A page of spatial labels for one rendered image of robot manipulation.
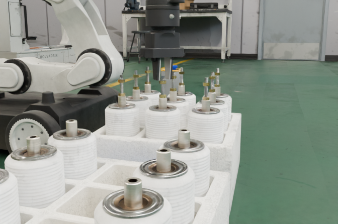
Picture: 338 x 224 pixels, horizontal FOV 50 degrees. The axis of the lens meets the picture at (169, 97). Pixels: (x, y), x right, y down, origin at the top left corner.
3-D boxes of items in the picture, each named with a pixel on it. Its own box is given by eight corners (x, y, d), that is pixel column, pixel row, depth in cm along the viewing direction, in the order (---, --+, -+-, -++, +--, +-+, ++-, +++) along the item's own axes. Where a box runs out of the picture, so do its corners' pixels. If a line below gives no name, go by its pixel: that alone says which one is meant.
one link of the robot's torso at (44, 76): (-11, 61, 141) (99, 46, 127) (23, 58, 160) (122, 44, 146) (-3, 100, 143) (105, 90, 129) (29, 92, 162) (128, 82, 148)
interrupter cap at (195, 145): (157, 151, 64) (157, 148, 64) (170, 139, 71) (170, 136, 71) (199, 156, 62) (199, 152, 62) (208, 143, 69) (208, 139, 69)
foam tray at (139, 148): (87, 198, 101) (85, 136, 97) (135, 153, 138) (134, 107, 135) (229, 216, 91) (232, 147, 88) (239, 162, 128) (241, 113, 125)
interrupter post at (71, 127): (63, 137, 73) (62, 121, 72) (70, 134, 75) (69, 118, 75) (74, 138, 72) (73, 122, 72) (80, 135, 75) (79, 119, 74)
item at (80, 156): (43, 224, 74) (36, 139, 71) (69, 203, 83) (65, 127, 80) (84, 232, 71) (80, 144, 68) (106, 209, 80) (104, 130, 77)
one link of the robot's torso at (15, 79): (-22, 93, 145) (-25, 60, 143) (12, 85, 164) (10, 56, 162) (21, 95, 139) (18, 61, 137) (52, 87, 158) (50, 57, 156)
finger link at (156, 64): (154, 79, 98) (154, 56, 97) (160, 80, 95) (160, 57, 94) (149, 79, 97) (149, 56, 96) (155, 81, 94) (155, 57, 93)
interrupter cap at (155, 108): (144, 111, 97) (144, 108, 97) (155, 106, 104) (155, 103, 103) (170, 113, 94) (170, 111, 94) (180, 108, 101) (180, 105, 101)
